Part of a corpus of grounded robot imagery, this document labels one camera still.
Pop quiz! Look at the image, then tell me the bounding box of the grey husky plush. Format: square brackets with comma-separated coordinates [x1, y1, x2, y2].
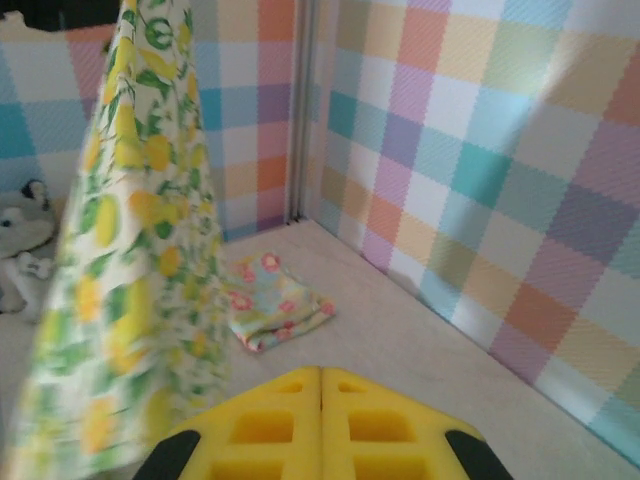
[0, 178, 59, 322]

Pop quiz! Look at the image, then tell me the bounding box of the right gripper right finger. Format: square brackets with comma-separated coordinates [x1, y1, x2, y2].
[322, 367, 516, 480]

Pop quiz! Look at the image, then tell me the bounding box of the lemon print skirt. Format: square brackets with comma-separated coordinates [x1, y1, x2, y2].
[0, 0, 237, 480]

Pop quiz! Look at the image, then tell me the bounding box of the aluminium corner post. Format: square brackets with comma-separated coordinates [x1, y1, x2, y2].
[287, 0, 331, 226]

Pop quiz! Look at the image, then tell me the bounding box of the pastel floral skirt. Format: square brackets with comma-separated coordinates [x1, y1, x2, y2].
[224, 252, 338, 354]

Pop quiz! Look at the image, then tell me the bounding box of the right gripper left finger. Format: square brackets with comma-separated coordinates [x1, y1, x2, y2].
[134, 366, 321, 480]

